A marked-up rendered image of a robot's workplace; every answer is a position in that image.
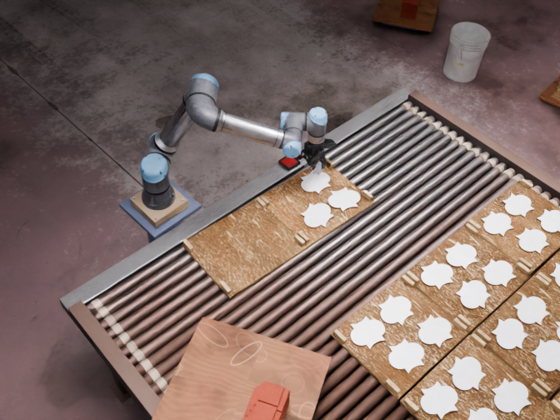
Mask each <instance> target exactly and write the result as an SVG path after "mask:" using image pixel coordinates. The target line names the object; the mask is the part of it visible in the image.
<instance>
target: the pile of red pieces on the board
mask: <svg viewBox="0 0 560 420"><path fill-rule="evenodd" d="M289 395H290V390H288V389H286V388H284V387H283V386H280V385H277V384H275V383H271V382H267V381H264V382H263V383H262V384H260V385H259V386H257V387H255V388H254V390H253V393H252V396H251V398H250V401H249V404H248V405H247V409H246V412H245V413H244V416H243V419H242V420H283V419H284V417H285V414H286V412H287V410H288V405H289V397H290V396H289Z"/></svg>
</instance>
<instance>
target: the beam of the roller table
mask: <svg viewBox="0 0 560 420"><path fill-rule="evenodd" d="M409 93H410V92H409V91H408V90H406V89H405V88H403V87H402V88H400V89H399V90H397V91H396V92H394V93H392V94H391V95H389V96H388V97H385V98H384V99H383V100H381V101H380V102H378V103H376V104H374V105H373V106H371V107H370V108H368V109H367V110H365V111H363V112H361V113H360V114H358V115H357V116H356V117H353V118H352V119H350V120H349V121H347V122H345V123H344V124H342V125H341V126H339V127H337V128H335V129H334V130H332V131H331V132H329V133H328V134H326V135H325V138H327V139H332V140H333V141H334V142H335V143H336V144H337V146H338V145H340V144H341V143H344V142H345V141H347V140H348V139H349V138H351V137H353V136H354V135H356V134H357V133H359V132H361V131H362V130H363V129H365V128H367V127H368V126H370V125H372V124H373V123H375V122H376V121H377V120H379V119H381V118H383V117H384V116H386V115H388V114H389V113H390V112H392V111H393V110H395V109H397V108H399V107H400V106H401V105H402V104H404V103H406V102H407V100H408V94H409ZM337 146H336V147H337ZM299 161H300V162H301V164H300V165H298V166H296V167H295V168H294V169H292V170H291V171H288V170H287V169H286V168H285V167H283V166H282V165H281V164H278V165H276V166H274V167H272V168H271V169H269V170H267V171H266V172H264V173H263V174H261V175H260V176H258V177H256V178H254V179H253V180H252V181H250V182H248V183H246V184H245V185H243V186H241V187H240V188H239V189H237V190H235V191H234V192H232V193H230V194H228V195H227V196H226V197H224V198H222V199H221V200H219V201H217V202H215V203H214V204H213V205H211V206H210V207H207V208H206V209H204V210H202V211H201V212H200V213H198V214H196V215H195V216H193V217H191V218H189V219H188V220H187V221H185V222H183V223H182V224H180V225H178V226H177V227H175V228H174V229H172V230H171V231H169V232H167V233H165V234H163V235H162V236H161V237H159V238H157V239H156V240H154V241H152V242H150V243H149V244H148V245H146V246H145V247H143V248H141V249H139V250H138V251H136V252H135V253H133V254H132V255H130V256H128V257H126V258H124V259H123V260H122V261H121V262H118V263H117V264H115V265H113V266H112V267H110V268H109V269H107V270H106V271H104V272H102V273H100V274H99V275H97V276H96V277H94V278H93V279H91V280H89V281H88V282H85V283H84V284H83V285H82V286H80V287H78V288H76V289H74V290H73V291H71V292H70V293H68V294H67V295H65V296H63V297H61V298H60V299H59V300H60V303H61V304H62V307H63V308H64V310H65V311H66V312H67V314H68V315H69V316H70V318H72V317H71V315H70V312H69V311H68V308H70V307H71V306H72V305H73V304H75V303H77V302H79V301H80V300H81V301H82V302H83V303H84V304H85V305H86V306H87V305H88V304H89V303H91V301H93V300H94V299H96V298H100V297H101V296H102V295H103V294H105V293H107V292H109V291H110V290H112V289H114V288H115V287H116V286H118V285H119V284H121V283H123V282H125V281H126V280H128V279H129V278H131V277H132V276H134V275H135V274H137V273H139V272H141V271H142V270H143V269H144V268H146V267H148V266H150V265H151V264H153V263H155V262H156V261H157V260H159V259H160V258H162V257H164V256H165V255H167V254H169V253H170V252H171V251H173V250H174V249H176V248H178V247H180V246H181V245H182V243H183V240H185V239H187V240H188V239H189V238H191V237H193V236H194V235H196V234H198V233H200V232H201V231H203V230H204V229H206V228H208V227H210V226H212V225H213V224H214V223H217V222H218V221H220V220H222V219H223V218H225V217H226V216H228V215H230V214H231V213H233V212H235V211H236V210H238V209H239V208H241V207H242V206H244V205H246V204H247V203H249V202H251V201H252V200H253V199H255V198H257V197H258V196H260V195H261V194H263V193H265V192H266V191H267V190H269V189H270V188H273V187H274V186H276V185H277V184H279V183H280V182H282V181H283V180H285V179H286V178H288V177H290V176H292V175H293V174H294V173H296V172H297V171H299V170H301V169H302V168H304V164H305V163H306V159H304V158H302V159H300V160H299Z"/></svg>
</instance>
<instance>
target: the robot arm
mask: <svg viewBox="0 0 560 420"><path fill-rule="evenodd" d="M218 91H219V84H218V81H217V79H216V78H215V77H213V76H211V75H209V74H206V73H198V74H196V75H194V76H193V77H192V79H191V81H190V86H189V88H188V89H187V91H186V92H185V93H184V94H183V96H182V104H181V106H180V107H179V109H178V110H177V111H176V112H175V114H174V115H173V116H172V118H171V120H170V121H169V122H168V124H167V126H166V127H165V128H164V129H163V130H162V131H159V132H155V133H154V134H153V135H152V136H151V137H150V139H149V141H148V144H147V151H146V155H145V157H144V158H143V159H142V161H141V163H140V173H141V176H142V184H143V190H142V202H143V204H144V205H145V206H146V207H147V208H149V209H152V210H163V209H166V208H169V207H170V206H171V205H172V204H173V203H174V201H175V197H176V196H175V191H174V189H173V187H172V185H171V184H170V182H169V176H168V175H169V169H170V166H171V161H172V158H173V155H174V153H175V152H176V151H177V150H178V148H179V142H180V140H181V139H182V138H183V136H184V135H185V133H186V132H187V131H188V129H189V128H190V127H191V126H192V125H193V123H196V124H197V125H198V126H200V127H202V128H205V129H207V130H208V131H212V132H217V131H220V132H224V133H229V134H232V135H234V136H238V137H240V138H246V139H248V140H252V141H254V142H257V143H262V144H266V145H268V146H271V147H275V148H279V149H282V152H283V154H284V155H285V156H286V157H288V158H296V157H297V156H299V155H300V153H301V159H302V158H304V159H306V163H305V164H304V167H306V166H311V169H312V170H313V169H314V168H315V169H314V170H313V171H312V174H315V173H317V175H319V174H320V173H321V172H322V171H323V169H324V168H325V166H326V157H325V152H324V150H323V149H324V148H333V149H334V148H335V147H336V146H337V144H336V143H335V142H334V141H333V140H332V139H327V138H325V134H326V127H327V122H328V114H327V112H326V110H324V109H323V108H321V107H315V108H312V109H311V110H310V112H282V113H281V119H280V128H281V129H283V130H284V131H283V130H280V129H277V128H275V127H269V126H267V125H264V124H261V123H258V122H254V121H251V120H247V119H245V118H242V117H237V116H234V115H232V114H229V113H225V112H224V111H223V110H222V109H221V108H219V107H216V103H217V98H218ZM303 131H308V133H307V141H306V142H305V143H304V149H303V150H302V151H301V149H302V135H303ZM303 153H304V155H303V156H302V154H303ZM315 165H316V167H315Z"/></svg>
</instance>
